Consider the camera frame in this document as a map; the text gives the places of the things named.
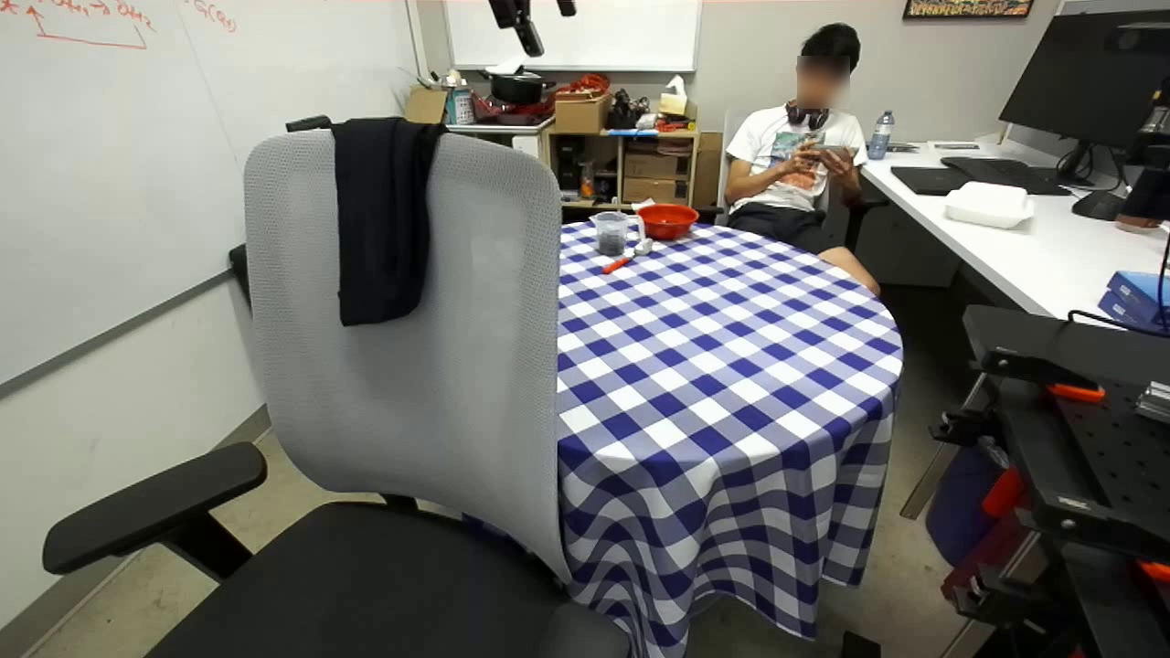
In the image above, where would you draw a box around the black robot cart base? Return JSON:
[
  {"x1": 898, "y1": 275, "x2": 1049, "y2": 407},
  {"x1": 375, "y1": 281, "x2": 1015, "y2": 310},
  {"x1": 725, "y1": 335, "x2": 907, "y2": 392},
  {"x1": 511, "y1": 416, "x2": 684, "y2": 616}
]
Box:
[{"x1": 930, "y1": 302, "x2": 1170, "y2": 658}]

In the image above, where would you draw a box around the black keyboard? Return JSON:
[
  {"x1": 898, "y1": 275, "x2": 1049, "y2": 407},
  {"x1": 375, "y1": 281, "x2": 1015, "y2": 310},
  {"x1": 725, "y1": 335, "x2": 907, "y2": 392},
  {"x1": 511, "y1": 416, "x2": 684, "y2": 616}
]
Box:
[{"x1": 893, "y1": 157, "x2": 1066, "y2": 198}]

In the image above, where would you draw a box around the white plastic container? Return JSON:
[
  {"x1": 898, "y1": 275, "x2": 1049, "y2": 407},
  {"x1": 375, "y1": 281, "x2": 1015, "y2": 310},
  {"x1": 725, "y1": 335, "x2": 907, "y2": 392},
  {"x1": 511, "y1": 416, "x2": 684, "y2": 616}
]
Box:
[{"x1": 942, "y1": 181, "x2": 1033, "y2": 225}]

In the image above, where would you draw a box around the blue box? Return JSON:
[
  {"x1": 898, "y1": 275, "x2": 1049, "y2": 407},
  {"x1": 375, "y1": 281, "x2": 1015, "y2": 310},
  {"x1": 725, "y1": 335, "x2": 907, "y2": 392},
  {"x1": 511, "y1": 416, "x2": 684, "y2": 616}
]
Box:
[{"x1": 1096, "y1": 271, "x2": 1170, "y2": 332}]

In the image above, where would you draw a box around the black hood garment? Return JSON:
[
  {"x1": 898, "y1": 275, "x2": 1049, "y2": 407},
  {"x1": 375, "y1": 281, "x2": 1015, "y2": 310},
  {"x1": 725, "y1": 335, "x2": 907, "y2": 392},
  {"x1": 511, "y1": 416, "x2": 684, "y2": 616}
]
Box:
[{"x1": 334, "y1": 115, "x2": 442, "y2": 326}]

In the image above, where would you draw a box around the grey mesh office chair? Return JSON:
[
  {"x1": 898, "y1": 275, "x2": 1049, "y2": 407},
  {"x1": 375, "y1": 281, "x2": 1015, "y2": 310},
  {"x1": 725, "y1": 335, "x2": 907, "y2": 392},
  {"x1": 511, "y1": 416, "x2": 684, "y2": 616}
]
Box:
[{"x1": 40, "y1": 124, "x2": 634, "y2": 658}]

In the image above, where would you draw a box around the clear water bottle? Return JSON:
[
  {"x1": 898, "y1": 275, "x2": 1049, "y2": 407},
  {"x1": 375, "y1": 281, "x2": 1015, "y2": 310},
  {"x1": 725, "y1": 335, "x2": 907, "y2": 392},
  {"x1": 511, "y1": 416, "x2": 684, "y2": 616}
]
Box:
[{"x1": 866, "y1": 108, "x2": 896, "y2": 159}]

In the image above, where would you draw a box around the clear glass cup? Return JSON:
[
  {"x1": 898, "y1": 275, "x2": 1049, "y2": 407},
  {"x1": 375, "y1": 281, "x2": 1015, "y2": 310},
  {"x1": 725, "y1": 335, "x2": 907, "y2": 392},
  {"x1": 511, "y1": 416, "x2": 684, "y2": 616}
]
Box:
[{"x1": 591, "y1": 212, "x2": 629, "y2": 256}]

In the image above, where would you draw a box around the red marker pen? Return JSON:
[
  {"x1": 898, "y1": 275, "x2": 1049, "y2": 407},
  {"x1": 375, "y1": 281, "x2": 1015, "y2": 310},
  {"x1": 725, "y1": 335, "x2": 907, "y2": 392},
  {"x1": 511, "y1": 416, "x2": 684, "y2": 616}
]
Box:
[{"x1": 604, "y1": 251, "x2": 637, "y2": 275}]

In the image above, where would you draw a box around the cardboard box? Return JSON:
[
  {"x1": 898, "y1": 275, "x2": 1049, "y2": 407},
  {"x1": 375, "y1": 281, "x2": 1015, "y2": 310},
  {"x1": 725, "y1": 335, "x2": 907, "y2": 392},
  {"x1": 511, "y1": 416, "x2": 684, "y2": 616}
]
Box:
[{"x1": 406, "y1": 86, "x2": 447, "y2": 124}]

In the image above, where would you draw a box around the black computer monitor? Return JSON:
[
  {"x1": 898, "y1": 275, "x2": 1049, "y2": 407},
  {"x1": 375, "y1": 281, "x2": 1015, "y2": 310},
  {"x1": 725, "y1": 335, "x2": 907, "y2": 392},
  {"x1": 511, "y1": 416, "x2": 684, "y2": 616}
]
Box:
[{"x1": 1002, "y1": 12, "x2": 1170, "y2": 181}]

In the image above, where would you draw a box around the white projection whiteboard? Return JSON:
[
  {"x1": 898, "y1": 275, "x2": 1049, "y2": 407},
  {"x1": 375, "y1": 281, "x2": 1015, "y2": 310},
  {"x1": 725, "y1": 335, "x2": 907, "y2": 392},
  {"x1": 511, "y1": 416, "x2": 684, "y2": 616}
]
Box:
[{"x1": 442, "y1": 0, "x2": 702, "y2": 72}]

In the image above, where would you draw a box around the wooden shelf unit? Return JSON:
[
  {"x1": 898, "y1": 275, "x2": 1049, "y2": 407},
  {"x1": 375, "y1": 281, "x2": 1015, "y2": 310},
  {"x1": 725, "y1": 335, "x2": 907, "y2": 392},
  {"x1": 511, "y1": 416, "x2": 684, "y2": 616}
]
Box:
[{"x1": 543, "y1": 128, "x2": 698, "y2": 212}]

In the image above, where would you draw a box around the seated person white shirt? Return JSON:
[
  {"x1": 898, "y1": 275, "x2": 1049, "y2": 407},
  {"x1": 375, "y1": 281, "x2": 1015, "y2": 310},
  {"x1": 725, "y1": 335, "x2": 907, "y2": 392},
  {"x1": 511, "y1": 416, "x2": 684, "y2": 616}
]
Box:
[{"x1": 720, "y1": 23, "x2": 884, "y2": 298}]

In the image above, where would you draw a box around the framed picture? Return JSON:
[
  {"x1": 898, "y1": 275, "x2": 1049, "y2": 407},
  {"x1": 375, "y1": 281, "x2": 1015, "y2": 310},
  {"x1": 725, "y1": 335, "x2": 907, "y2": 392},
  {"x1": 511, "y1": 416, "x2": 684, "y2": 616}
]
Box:
[{"x1": 903, "y1": 0, "x2": 1033, "y2": 23}]

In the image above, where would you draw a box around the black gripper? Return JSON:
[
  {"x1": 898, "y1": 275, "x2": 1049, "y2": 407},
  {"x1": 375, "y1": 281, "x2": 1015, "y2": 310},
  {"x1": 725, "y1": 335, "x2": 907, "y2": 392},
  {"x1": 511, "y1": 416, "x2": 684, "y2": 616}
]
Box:
[{"x1": 489, "y1": 0, "x2": 576, "y2": 59}]

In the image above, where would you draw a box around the blue white checkered tablecloth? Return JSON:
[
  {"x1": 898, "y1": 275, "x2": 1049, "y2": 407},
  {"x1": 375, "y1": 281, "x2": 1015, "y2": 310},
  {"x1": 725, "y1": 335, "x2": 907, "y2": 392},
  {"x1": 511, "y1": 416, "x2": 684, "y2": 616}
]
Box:
[{"x1": 556, "y1": 221, "x2": 903, "y2": 658}]

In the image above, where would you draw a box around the red bowl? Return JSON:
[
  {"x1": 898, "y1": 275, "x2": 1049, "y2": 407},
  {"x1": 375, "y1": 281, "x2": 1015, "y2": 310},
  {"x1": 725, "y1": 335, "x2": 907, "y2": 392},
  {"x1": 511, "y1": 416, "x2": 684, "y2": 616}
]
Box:
[{"x1": 640, "y1": 202, "x2": 698, "y2": 240}]

